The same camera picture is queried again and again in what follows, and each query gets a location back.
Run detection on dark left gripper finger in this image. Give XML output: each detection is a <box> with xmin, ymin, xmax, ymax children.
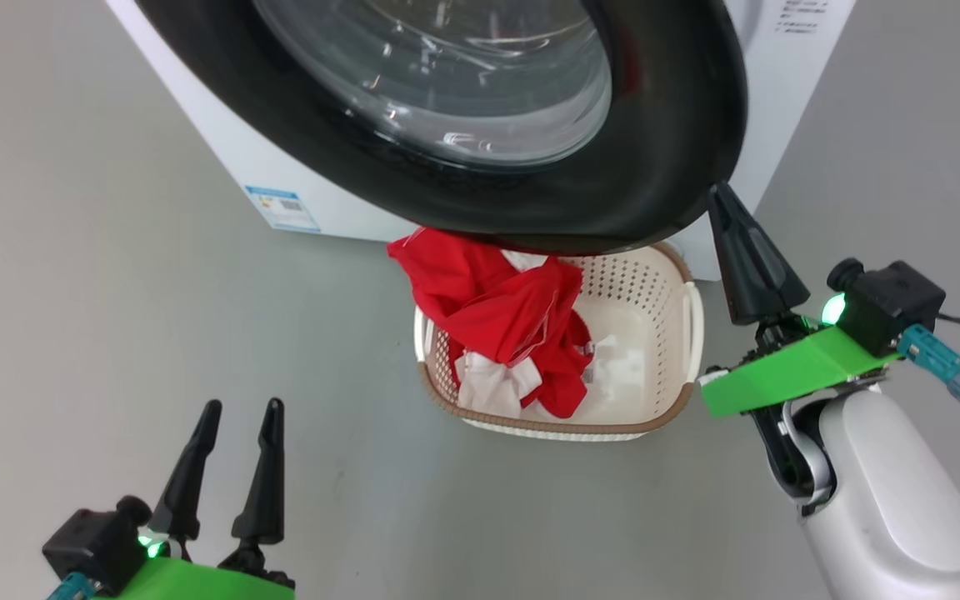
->
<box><xmin>149</xmin><ymin>400</ymin><xmax>223</xmax><ymax>543</ymax></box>
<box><xmin>232</xmin><ymin>397</ymin><xmax>286</xmax><ymax>547</ymax></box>

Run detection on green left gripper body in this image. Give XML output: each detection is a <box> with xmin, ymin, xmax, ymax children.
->
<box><xmin>113</xmin><ymin>537</ymin><xmax>296</xmax><ymax>600</ymax></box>

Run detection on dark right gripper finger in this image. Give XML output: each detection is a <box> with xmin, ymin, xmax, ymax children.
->
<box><xmin>707</xmin><ymin>181</ymin><xmax>773</xmax><ymax>326</ymax></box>
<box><xmin>726</xmin><ymin>192</ymin><xmax>812</xmax><ymax>320</ymax></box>

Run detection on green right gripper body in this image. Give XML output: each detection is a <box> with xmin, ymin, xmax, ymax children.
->
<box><xmin>699</xmin><ymin>312</ymin><xmax>902</xmax><ymax>513</ymax></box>

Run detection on black-rimmed glass washer door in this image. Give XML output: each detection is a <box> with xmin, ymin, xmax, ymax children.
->
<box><xmin>134</xmin><ymin>0</ymin><xmax>749</xmax><ymax>257</ymax></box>

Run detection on red and white garment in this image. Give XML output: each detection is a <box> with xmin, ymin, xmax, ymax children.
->
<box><xmin>387</xmin><ymin>227</ymin><xmax>594</xmax><ymax>420</ymax></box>

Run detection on cream perforated laundry basket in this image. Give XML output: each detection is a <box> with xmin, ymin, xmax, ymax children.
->
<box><xmin>413</xmin><ymin>242</ymin><xmax>706</xmax><ymax>441</ymax></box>

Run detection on white front-load washing machine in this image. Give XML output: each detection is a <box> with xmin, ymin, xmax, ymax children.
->
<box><xmin>105</xmin><ymin>0</ymin><xmax>858</xmax><ymax>282</ymax></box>

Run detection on small printed text sticker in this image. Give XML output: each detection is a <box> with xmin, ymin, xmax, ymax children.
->
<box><xmin>774</xmin><ymin>0</ymin><xmax>831</xmax><ymax>34</ymax></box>

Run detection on blue energy label sticker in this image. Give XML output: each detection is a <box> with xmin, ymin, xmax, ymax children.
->
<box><xmin>244</xmin><ymin>185</ymin><xmax>321</xmax><ymax>233</ymax></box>

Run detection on teal left camera connector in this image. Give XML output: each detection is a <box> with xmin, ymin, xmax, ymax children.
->
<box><xmin>47</xmin><ymin>572</ymin><xmax>98</xmax><ymax>600</ymax></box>

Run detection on teal camera connector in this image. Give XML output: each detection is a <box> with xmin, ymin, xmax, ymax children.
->
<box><xmin>47</xmin><ymin>572</ymin><xmax>98</xmax><ymax>600</ymax></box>
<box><xmin>897</xmin><ymin>325</ymin><xmax>960</xmax><ymax>403</ymax></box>

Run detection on teal right camera connector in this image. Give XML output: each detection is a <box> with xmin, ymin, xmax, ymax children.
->
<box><xmin>897</xmin><ymin>325</ymin><xmax>960</xmax><ymax>403</ymax></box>

